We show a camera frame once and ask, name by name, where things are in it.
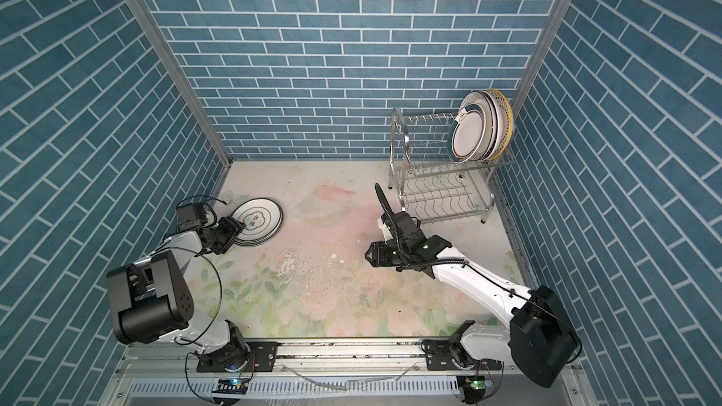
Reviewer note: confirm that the aluminium corner post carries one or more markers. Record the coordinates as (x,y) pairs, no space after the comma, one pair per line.
(159,44)
(547,36)

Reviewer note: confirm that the right base circuit board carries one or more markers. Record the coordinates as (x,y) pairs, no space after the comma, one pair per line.
(474,388)

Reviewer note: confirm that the base circuit board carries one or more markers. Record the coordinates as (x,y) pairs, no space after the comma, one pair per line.
(231,386)
(474,388)

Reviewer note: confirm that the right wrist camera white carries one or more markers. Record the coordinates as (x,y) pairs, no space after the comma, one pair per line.
(388,235)

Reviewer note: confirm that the stainless steel dish rack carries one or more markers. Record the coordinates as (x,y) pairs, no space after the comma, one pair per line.
(429,184)

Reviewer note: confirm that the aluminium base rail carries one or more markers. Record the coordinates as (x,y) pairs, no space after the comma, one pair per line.
(332,371)

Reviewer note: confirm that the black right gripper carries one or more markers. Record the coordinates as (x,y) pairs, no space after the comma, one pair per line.
(379,248)

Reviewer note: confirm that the left base circuit board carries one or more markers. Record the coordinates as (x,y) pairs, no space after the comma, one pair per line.
(231,386)

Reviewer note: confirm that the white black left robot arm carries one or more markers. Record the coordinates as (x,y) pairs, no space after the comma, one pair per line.
(150,300)

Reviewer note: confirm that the aluminium left corner post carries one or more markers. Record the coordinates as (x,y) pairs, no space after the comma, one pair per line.
(159,44)

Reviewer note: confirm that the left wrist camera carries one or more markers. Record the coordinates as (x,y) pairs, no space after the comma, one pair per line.
(192,216)

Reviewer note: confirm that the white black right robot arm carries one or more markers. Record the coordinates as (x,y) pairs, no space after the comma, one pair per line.
(537,336)

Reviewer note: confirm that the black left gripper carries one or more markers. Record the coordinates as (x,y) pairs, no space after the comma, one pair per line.
(232,226)

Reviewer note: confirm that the aluminium right corner post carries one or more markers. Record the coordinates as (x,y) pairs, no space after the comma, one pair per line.
(547,36)

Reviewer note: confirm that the white plate black striped rim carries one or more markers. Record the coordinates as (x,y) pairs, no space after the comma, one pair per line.
(485,99)

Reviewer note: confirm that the yellow rimmed rear plate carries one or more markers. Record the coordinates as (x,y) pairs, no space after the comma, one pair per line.
(505,117)

